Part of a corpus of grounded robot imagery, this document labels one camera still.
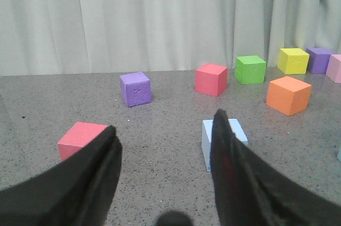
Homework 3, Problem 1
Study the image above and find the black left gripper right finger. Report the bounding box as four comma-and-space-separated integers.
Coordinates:
210, 109, 340, 225

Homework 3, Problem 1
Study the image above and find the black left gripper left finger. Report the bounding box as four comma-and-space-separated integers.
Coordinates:
1, 126, 122, 225

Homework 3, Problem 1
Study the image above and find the blue foam block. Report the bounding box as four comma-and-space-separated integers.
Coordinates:
201, 119, 248, 172

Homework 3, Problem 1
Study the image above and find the red foam block near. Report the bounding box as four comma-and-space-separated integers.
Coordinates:
57, 122, 108, 161

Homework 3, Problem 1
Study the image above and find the red foam block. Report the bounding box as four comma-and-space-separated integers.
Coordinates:
57, 122, 108, 161
194, 63, 228, 97

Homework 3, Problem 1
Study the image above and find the orange foam block centre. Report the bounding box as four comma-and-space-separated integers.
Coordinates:
266, 76, 312, 116

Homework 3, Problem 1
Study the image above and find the purple foam block left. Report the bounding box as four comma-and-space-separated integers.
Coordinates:
120, 72, 152, 107

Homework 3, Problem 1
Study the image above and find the purple foam block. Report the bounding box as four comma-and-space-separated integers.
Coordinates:
306, 47, 336, 74
120, 72, 152, 107

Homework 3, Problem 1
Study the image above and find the green foam block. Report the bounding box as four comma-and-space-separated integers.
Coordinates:
234, 55, 267, 84

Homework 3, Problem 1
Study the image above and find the yellow foam block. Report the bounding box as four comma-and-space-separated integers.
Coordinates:
277, 48, 310, 75

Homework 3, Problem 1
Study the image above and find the pink foam block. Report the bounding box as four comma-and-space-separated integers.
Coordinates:
326, 54, 341, 83

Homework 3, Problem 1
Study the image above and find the purple foam block right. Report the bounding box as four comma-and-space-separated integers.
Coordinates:
306, 47, 336, 74

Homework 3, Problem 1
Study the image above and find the white curtain backdrop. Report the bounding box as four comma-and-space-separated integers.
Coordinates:
1, 0, 340, 76

